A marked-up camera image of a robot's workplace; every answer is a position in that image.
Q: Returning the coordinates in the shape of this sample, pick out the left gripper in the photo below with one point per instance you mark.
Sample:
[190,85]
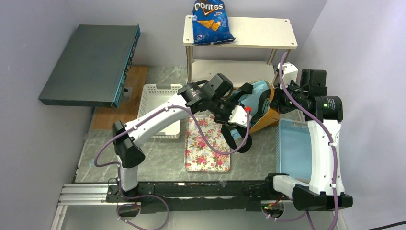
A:
[225,120]

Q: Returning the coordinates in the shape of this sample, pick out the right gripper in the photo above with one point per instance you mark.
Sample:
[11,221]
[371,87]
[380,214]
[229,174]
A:
[278,102]

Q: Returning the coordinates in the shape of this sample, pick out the brown Trader Joe's tote bag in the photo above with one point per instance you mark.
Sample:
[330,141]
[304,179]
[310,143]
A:
[265,116]

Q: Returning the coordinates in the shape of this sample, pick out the light blue cartoon plastic bag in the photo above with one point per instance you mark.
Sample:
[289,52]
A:
[253,95]

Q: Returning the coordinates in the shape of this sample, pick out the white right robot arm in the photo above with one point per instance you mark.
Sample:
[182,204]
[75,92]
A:
[323,115]

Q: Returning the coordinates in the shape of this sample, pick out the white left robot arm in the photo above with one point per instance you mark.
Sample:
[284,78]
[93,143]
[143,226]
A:
[206,95]

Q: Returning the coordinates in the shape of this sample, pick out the floral pattern tray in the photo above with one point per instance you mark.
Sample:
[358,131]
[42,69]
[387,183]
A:
[198,156]

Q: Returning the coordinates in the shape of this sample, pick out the light blue plastic basket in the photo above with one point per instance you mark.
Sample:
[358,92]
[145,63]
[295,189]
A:
[293,150]

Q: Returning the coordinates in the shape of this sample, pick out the white two-tier shelf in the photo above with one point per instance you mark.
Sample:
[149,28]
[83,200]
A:
[266,33]

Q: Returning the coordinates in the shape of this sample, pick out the white plastic basket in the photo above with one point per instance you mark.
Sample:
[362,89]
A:
[154,95]

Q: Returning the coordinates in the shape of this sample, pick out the blue Doritos chip bag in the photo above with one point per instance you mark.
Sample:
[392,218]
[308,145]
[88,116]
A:
[210,23]

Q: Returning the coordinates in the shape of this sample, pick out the wooden board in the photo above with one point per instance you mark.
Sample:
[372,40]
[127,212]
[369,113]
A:
[103,118]

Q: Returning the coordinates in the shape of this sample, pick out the dark grey flat box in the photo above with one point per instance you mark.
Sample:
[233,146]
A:
[93,67]

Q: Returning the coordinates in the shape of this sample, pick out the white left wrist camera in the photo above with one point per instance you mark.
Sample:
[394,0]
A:
[239,117]

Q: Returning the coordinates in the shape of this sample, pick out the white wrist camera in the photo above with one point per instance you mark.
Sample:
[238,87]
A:
[239,117]
[289,72]

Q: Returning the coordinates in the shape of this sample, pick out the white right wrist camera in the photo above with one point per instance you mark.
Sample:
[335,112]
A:
[289,72]

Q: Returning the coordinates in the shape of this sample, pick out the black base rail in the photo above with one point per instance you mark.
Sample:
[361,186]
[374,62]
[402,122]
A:
[248,195]

